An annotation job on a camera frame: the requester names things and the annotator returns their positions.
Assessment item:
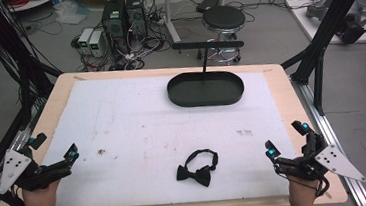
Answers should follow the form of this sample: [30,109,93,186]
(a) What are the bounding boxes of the white table mat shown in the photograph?
[34,61,302,206]

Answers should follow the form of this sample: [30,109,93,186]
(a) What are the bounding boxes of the black metal frame post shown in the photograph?
[0,0,67,110]
[274,0,366,119]

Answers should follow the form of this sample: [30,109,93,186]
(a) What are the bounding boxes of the white round table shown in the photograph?
[4,0,60,14]

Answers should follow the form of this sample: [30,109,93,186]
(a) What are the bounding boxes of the black round stool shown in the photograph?
[193,2,251,68]

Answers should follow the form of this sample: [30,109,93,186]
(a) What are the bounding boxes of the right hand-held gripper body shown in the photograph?
[271,128,366,190]

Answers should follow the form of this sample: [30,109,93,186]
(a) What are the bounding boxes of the grey and black device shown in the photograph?
[335,6,366,46]

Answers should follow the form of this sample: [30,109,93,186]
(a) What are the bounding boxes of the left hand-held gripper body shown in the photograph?
[0,141,76,195]

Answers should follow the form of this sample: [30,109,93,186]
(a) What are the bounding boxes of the red coiled cable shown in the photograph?
[6,0,32,8]

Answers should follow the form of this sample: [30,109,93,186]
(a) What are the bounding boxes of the black flat box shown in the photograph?
[194,0,221,15]

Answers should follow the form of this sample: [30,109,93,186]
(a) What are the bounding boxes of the white power supply unit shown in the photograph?
[76,26,96,56]
[86,30,107,59]

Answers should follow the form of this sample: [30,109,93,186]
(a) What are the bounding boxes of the black computer tower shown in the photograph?
[124,0,149,40]
[99,0,131,56]

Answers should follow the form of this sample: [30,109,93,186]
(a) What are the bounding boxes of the black oval tray with stand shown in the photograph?
[162,36,250,111]

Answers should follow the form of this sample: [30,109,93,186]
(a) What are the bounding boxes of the computer towers on floor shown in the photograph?
[66,0,176,76]

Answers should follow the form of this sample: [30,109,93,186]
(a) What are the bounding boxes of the person's right hand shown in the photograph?
[286,170,325,206]

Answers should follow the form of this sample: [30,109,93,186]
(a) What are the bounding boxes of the black bow tie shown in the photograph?
[173,147,222,191]

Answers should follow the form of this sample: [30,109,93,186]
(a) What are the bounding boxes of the clear plastic bag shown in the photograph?
[52,0,92,27]

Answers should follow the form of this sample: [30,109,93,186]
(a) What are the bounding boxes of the person's left hand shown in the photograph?
[21,179,62,206]

